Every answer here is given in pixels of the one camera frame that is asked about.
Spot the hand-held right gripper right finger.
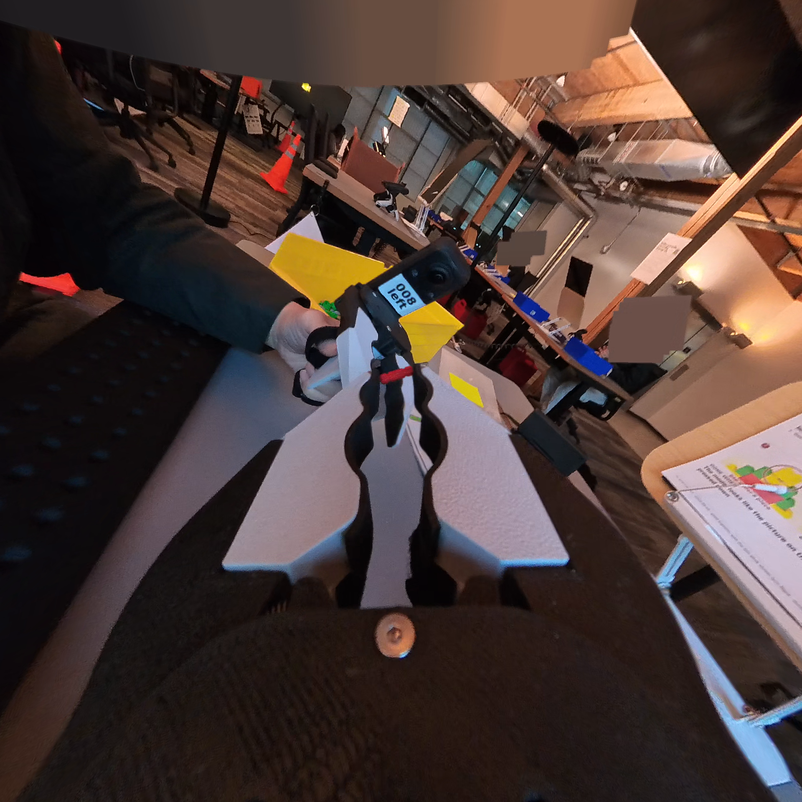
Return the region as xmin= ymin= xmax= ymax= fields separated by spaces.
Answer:
xmin=409 ymin=365 xmax=570 ymax=607

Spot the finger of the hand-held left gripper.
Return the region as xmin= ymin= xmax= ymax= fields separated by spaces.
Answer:
xmin=379 ymin=351 xmax=416 ymax=449
xmin=336 ymin=309 xmax=378 ymax=391

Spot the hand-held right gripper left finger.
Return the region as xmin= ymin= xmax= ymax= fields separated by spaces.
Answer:
xmin=222 ymin=375 xmax=382 ymax=607

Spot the yellow plastic bin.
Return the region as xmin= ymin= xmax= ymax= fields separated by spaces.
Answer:
xmin=268 ymin=232 xmax=464 ymax=364

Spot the person's left forearm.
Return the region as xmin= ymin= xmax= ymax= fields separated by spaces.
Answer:
xmin=0 ymin=25 xmax=308 ymax=355

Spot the grey desk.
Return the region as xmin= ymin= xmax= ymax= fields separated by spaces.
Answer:
xmin=0 ymin=238 xmax=602 ymax=784

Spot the black white desk device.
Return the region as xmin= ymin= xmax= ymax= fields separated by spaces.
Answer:
xmin=374 ymin=182 xmax=409 ymax=220

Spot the person's left hand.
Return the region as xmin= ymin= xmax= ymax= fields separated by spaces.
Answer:
xmin=266 ymin=302 xmax=342 ymax=404

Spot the clear sheet with yellow square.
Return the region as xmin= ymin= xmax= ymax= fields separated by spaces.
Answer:
xmin=439 ymin=348 xmax=502 ymax=419

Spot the red container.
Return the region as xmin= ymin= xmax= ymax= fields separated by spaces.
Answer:
xmin=451 ymin=299 xmax=486 ymax=339
xmin=501 ymin=348 xmax=536 ymax=386

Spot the black box device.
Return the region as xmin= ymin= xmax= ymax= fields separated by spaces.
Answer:
xmin=517 ymin=410 xmax=586 ymax=477

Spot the grey background table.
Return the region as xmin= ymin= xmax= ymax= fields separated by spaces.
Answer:
xmin=302 ymin=164 xmax=433 ymax=251

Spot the wooden sheet board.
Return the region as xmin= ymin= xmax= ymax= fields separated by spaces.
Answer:
xmin=640 ymin=382 xmax=802 ymax=666

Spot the black pole stand with base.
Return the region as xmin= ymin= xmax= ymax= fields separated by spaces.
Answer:
xmin=174 ymin=75 xmax=244 ymax=228

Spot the black perforated mat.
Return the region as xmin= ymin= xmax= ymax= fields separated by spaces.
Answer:
xmin=0 ymin=301 xmax=229 ymax=709

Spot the black round-headed pole stand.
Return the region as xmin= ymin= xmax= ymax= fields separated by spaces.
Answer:
xmin=476 ymin=119 xmax=580 ymax=264

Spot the printed instruction sheet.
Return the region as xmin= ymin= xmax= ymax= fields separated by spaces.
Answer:
xmin=661 ymin=414 xmax=802 ymax=627

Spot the white board stand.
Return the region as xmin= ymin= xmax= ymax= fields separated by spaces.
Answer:
xmin=655 ymin=533 xmax=802 ymax=792

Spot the orange red object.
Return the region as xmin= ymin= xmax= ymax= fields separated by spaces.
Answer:
xmin=19 ymin=271 xmax=81 ymax=297

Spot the wooden beam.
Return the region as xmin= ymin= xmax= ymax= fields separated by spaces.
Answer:
xmin=586 ymin=125 xmax=802 ymax=345

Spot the silver air duct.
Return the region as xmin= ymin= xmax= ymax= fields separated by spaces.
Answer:
xmin=576 ymin=138 xmax=734 ymax=183

